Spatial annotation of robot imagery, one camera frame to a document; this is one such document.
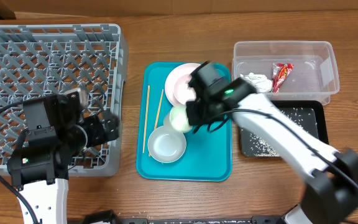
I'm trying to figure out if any white paper cup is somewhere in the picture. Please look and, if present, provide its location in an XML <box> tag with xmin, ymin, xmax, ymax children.
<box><xmin>163</xmin><ymin>105</ymin><xmax>193</xmax><ymax>133</ymax></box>

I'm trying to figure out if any grey bowl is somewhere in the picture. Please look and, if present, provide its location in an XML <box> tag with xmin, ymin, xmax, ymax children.
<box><xmin>147</xmin><ymin>126</ymin><xmax>186</xmax><ymax>163</ymax></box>

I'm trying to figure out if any white tissue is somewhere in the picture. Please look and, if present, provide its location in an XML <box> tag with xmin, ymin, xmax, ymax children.
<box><xmin>240</xmin><ymin>73</ymin><xmax>273</xmax><ymax>93</ymax></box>

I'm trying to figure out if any red snack wrapper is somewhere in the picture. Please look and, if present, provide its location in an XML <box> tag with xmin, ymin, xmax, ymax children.
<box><xmin>272</xmin><ymin>63</ymin><xmax>294</xmax><ymax>93</ymax></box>

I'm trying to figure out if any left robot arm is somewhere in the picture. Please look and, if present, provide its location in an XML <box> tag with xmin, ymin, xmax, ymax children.
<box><xmin>7</xmin><ymin>108</ymin><xmax>121</xmax><ymax>223</ymax></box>

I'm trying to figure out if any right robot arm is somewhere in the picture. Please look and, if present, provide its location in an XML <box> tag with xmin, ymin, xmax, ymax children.
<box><xmin>186</xmin><ymin>78</ymin><xmax>358</xmax><ymax>223</ymax></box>

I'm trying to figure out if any clear plastic waste bin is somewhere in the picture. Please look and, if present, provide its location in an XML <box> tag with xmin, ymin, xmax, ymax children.
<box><xmin>232</xmin><ymin>40</ymin><xmax>340</xmax><ymax>105</ymax></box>

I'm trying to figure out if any black food waste tray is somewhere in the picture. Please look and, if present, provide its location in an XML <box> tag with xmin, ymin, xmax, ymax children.
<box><xmin>240</xmin><ymin>100</ymin><xmax>329</xmax><ymax>157</ymax></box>

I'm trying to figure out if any left wooden chopstick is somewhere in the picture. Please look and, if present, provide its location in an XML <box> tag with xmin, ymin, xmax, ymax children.
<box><xmin>142</xmin><ymin>85</ymin><xmax>150</xmax><ymax>154</ymax></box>

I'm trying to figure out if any wooden chopstick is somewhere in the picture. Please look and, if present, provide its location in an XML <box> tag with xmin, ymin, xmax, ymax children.
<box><xmin>142</xmin><ymin>85</ymin><xmax>150</xmax><ymax>154</ymax></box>
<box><xmin>145</xmin><ymin>87</ymin><xmax>164</xmax><ymax>156</ymax></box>

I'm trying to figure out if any right wooden chopstick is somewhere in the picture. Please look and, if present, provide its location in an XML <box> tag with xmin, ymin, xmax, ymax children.
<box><xmin>145</xmin><ymin>87</ymin><xmax>164</xmax><ymax>156</ymax></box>

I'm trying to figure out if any large white plate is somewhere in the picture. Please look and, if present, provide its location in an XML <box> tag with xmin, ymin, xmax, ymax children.
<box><xmin>165</xmin><ymin>63</ymin><xmax>200</xmax><ymax>106</ymax></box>

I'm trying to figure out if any teal plastic tray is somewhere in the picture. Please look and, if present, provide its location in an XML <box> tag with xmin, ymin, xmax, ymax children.
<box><xmin>136</xmin><ymin>62</ymin><xmax>232</xmax><ymax>182</ymax></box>

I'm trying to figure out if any spilled rice pile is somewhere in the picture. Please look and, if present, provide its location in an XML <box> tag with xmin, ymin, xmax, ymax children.
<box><xmin>240</xmin><ymin>107</ymin><xmax>319</xmax><ymax>157</ymax></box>

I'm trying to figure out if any grey plastic dish rack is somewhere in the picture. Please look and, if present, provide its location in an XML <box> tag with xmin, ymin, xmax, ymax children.
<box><xmin>0</xmin><ymin>24</ymin><xmax>129</xmax><ymax>175</ymax></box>

